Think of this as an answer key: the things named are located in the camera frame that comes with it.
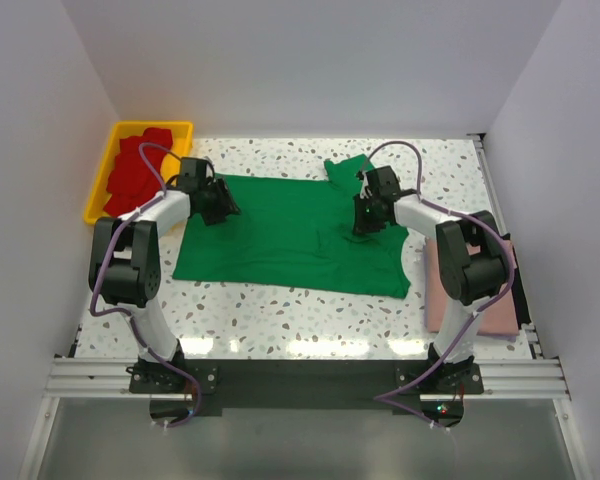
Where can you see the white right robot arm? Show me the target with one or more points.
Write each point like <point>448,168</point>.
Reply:
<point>475,265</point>

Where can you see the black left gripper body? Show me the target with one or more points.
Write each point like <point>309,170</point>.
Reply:
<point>217,201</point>

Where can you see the pink folded t shirt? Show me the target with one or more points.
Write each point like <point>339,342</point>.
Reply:
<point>499,319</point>

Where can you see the red t shirt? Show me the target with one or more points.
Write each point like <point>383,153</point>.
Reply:
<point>131,183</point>

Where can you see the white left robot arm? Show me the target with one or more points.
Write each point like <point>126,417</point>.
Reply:
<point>125,265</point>

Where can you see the yellow plastic bin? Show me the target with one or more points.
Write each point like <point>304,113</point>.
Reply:
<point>182,134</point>

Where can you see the green t shirt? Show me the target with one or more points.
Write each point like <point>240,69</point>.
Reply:
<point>296,233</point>

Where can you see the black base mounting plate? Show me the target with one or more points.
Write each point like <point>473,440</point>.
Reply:
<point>209,387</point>

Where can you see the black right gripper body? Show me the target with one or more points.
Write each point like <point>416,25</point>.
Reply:
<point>367,220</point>

